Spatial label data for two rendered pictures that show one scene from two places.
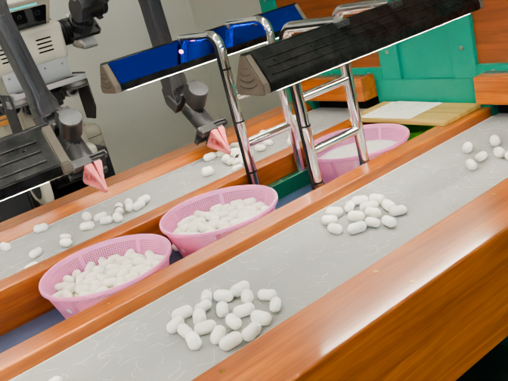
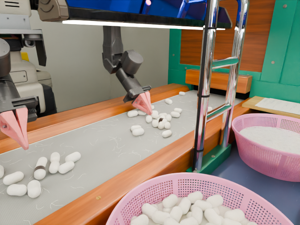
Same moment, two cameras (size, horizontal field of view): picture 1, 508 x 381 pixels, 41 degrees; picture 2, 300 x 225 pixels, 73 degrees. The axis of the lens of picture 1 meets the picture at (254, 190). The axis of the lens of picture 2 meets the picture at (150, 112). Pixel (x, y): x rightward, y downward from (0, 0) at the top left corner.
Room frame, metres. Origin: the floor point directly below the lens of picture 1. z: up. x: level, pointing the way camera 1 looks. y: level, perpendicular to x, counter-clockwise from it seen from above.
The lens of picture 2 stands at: (1.23, 0.20, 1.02)
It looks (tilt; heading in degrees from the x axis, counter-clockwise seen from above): 21 degrees down; 347
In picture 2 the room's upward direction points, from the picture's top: straight up
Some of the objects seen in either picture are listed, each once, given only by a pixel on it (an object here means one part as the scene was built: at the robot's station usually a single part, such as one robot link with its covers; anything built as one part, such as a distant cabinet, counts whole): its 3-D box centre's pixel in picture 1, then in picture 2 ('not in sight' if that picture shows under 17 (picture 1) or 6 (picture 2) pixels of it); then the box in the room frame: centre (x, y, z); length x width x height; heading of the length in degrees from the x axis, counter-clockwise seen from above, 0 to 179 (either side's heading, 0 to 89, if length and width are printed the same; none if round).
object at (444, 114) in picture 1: (411, 113); (297, 110); (1.76, -0.46, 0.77); 0.33 x 0.15 x 0.01; 33
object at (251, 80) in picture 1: (370, 29); not in sight; (1.32, -0.29, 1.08); 0.62 x 0.08 x 0.07; 123
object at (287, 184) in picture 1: (243, 111); (190, 84); (1.71, -0.03, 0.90); 0.20 x 0.19 x 0.45; 123
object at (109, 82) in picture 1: (210, 44); (169, 11); (1.78, 0.01, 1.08); 0.62 x 0.08 x 0.07; 123
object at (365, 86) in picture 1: (333, 87); (215, 79); (2.08, -0.32, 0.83); 0.30 x 0.06 x 0.07; 33
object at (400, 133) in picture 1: (359, 157); (278, 145); (1.64, -0.28, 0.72); 0.27 x 0.27 x 0.10
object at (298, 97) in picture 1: (355, 116); not in sight; (1.38, -0.25, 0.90); 0.20 x 0.19 x 0.45; 123
